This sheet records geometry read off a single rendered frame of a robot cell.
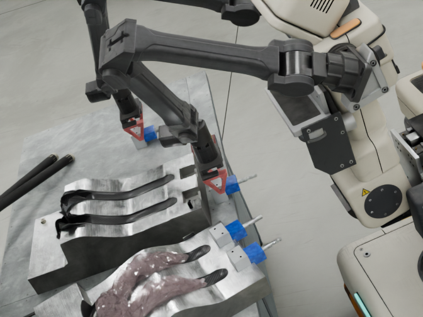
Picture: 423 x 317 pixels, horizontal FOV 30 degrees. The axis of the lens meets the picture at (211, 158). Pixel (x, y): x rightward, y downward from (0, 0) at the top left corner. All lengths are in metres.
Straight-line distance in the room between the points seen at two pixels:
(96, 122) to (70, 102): 2.12
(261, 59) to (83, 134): 1.23
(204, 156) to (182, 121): 0.18
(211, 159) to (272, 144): 1.67
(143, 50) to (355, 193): 0.73
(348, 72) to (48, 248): 0.98
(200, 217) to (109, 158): 0.61
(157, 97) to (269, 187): 1.73
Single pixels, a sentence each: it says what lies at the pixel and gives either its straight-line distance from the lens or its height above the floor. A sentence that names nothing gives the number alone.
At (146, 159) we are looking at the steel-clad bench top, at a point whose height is 0.80.
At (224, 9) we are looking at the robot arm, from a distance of 2.02.
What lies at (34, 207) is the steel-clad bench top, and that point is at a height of 0.80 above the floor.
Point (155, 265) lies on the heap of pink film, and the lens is 1.88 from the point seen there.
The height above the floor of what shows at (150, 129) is 0.84.
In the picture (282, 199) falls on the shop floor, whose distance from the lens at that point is 3.37.
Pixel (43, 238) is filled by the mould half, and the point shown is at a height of 0.86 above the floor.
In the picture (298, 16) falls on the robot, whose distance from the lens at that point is 1.76.
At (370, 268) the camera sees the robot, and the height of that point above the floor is 0.28.
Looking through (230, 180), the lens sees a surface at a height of 0.84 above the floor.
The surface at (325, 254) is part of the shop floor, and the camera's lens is 3.06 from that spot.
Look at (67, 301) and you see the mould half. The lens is 1.92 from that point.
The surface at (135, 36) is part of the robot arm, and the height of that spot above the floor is 1.45.
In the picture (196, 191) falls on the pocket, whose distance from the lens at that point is 2.09.
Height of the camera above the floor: 2.07
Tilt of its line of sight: 33 degrees down
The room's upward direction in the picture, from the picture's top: 24 degrees counter-clockwise
